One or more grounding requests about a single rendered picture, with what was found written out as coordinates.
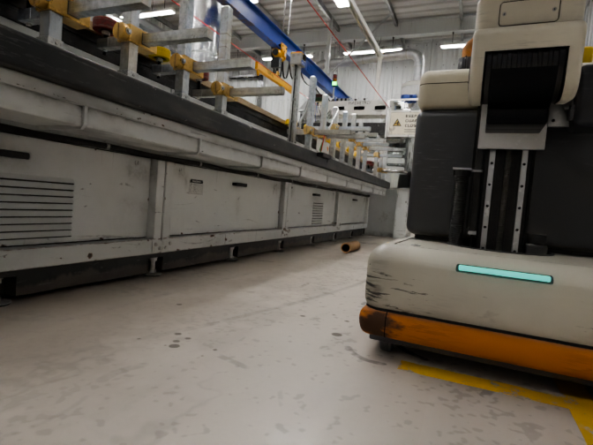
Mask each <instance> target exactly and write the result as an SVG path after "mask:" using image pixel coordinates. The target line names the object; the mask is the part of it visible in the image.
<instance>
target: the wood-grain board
mask: <svg viewBox="0 0 593 445"><path fill-rule="evenodd" d="M86 29H87V30H89V31H91V32H93V33H95V34H98V35H99V36H101V37H103V35H101V34H99V33H97V32H95V31H94V30H93V21H91V20H90V28H86ZM138 55H140V56H143V57H145V58H147V59H149V60H151V61H153V62H155V63H157V62H156V61H155V60H153V59H151V58H150V57H149V56H148V55H143V54H141V53H139V52H138ZM157 64H158V63H157ZM200 85H202V86H204V87H207V88H209V89H211V88H210V87H211V85H212V83H211V82H209V81H202V82H200ZM237 102H238V103H240V104H242V105H244V106H245V107H247V108H249V109H252V110H255V111H257V112H258V113H260V114H262V115H264V116H266V117H269V118H271V119H273V120H274V121H276V122H278V123H280V124H284V125H285V122H286V121H285V120H283V119H281V118H280V117H277V116H276V115H274V114H272V113H270V112H268V111H266V110H264V109H262V108H260V107H258V106H256V105H254V104H252V103H250V102H248V101H246V100H245V99H243V98H241V97H238V98H237ZM286 126H287V127H289V126H288V125H286Z"/></svg>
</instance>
